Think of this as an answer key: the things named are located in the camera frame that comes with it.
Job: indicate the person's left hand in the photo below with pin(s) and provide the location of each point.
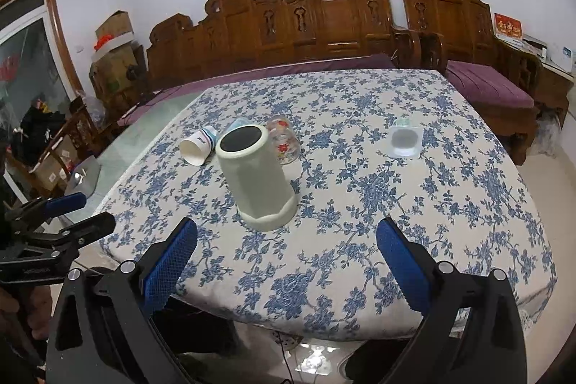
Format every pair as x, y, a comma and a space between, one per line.
27, 312

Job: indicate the red flower print glass cup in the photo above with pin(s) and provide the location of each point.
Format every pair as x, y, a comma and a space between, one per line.
284, 141

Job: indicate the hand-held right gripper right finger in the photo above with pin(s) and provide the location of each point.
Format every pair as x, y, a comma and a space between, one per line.
402, 271

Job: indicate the black bag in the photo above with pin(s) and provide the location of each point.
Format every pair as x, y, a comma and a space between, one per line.
38, 127

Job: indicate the wooden side cabinet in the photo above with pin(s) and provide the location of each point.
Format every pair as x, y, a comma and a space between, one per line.
555, 89

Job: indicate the carved wooden armchair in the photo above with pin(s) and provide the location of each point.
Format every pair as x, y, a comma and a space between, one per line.
450, 19

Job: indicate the grey metal object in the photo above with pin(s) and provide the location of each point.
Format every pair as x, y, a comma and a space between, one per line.
83, 181

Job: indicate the red wall calendar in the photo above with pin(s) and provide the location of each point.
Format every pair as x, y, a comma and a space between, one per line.
507, 26

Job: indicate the large cardboard box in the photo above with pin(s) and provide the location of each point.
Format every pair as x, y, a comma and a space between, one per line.
112, 71

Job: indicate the white box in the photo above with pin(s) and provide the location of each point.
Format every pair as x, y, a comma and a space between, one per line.
562, 56

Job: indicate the small cardboard box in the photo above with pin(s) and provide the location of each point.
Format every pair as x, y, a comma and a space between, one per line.
114, 26

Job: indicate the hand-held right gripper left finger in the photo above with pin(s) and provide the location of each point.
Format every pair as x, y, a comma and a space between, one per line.
171, 267

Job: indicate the blue floral tablecloth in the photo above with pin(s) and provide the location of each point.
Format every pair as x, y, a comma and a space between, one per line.
360, 208

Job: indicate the clear plastic bag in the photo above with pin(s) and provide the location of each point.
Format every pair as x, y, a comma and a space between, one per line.
550, 134

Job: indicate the carved wooden sofa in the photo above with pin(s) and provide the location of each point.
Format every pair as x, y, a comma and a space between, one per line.
315, 28

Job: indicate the long purple sofa cushion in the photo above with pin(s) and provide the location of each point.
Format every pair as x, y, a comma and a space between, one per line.
315, 64

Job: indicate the wooden chair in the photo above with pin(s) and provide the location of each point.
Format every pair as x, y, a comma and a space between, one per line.
78, 127

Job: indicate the wooden window frame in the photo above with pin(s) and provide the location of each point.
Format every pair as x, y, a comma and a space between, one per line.
58, 33

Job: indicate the clear plastic cup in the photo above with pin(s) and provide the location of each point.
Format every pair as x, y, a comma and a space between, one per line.
405, 139

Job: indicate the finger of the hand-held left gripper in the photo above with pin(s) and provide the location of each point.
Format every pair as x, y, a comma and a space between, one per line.
90, 226
67, 202

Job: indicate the white paper cup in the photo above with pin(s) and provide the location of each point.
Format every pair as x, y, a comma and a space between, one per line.
198, 145

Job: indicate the purple armchair cushion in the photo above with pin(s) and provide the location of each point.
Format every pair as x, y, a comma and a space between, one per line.
486, 85

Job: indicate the tall pale green cup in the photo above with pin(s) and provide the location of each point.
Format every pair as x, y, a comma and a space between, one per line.
256, 186

